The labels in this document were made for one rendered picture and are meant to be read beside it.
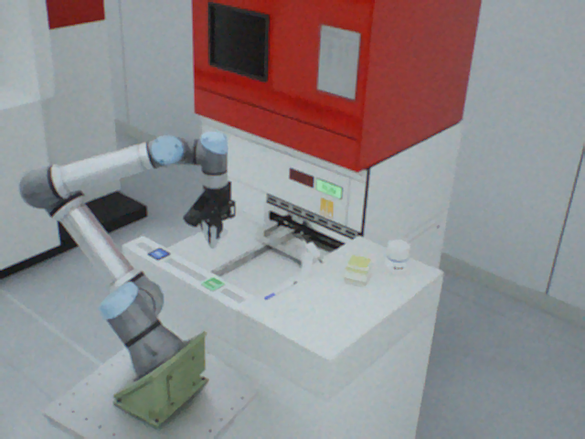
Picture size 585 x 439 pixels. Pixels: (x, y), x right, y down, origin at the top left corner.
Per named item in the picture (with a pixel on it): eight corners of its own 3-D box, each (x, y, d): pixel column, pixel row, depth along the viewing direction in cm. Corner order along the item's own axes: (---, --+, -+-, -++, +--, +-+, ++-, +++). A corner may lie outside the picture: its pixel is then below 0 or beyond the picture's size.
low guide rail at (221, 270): (281, 239, 273) (281, 232, 271) (285, 240, 272) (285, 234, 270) (186, 291, 239) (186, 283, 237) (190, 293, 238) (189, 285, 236)
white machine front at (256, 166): (207, 197, 302) (206, 110, 283) (360, 266, 257) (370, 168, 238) (202, 199, 300) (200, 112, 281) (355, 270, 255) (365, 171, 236)
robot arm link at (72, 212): (131, 337, 196) (13, 184, 194) (144, 325, 211) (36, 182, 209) (163, 312, 195) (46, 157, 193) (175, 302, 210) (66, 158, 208)
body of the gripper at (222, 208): (236, 219, 209) (236, 182, 203) (216, 229, 203) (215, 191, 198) (218, 210, 213) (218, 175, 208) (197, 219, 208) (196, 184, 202)
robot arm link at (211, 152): (200, 128, 198) (229, 130, 198) (201, 164, 204) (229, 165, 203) (195, 138, 191) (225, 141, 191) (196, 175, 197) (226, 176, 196)
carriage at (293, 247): (269, 231, 271) (270, 225, 269) (344, 266, 251) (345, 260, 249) (255, 239, 265) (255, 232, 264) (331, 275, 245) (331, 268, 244)
